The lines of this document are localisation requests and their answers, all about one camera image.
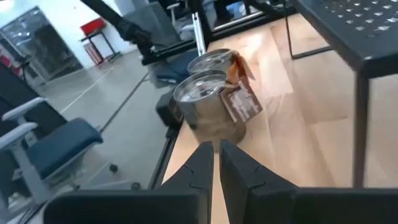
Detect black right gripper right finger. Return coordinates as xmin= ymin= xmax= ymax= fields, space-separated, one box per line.
xmin=219 ymin=139 xmax=398 ymax=224

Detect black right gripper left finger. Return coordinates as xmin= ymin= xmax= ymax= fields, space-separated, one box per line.
xmin=43 ymin=141 xmax=215 ymax=224

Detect brown scented candle hang tag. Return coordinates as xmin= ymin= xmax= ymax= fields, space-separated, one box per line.
xmin=220 ymin=79 xmax=264 ymax=124

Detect orange candle hang tag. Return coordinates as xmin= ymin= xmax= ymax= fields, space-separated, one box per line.
xmin=228 ymin=50 xmax=256 ymax=86

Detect blue office chair grey back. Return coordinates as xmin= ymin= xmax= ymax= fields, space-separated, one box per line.
xmin=124 ymin=1 xmax=200 ymax=85

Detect blue office chair white armrests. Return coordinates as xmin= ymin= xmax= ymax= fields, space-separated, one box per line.
xmin=0 ymin=62 xmax=141 ymax=218

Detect red topped black stand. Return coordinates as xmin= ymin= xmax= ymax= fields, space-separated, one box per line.
xmin=79 ymin=17 xmax=123 ymax=65

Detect black perforated metal shelf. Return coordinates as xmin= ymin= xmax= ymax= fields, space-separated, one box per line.
xmin=284 ymin=0 xmax=398 ymax=189

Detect glass door cabinet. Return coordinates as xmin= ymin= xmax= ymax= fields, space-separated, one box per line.
xmin=0 ymin=5 xmax=84 ymax=83

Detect black table edge rail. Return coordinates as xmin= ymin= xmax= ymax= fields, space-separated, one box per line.
xmin=147 ymin=126 xmax=181 ymax=190

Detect black table end frame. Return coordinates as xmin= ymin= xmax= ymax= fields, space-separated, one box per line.
xmin=141 ymin=0 xmax=296 ymax=66

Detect silver aluminium frame post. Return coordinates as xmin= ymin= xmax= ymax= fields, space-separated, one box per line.
xmin=191 ymin=11 xmax=206 ymax=57

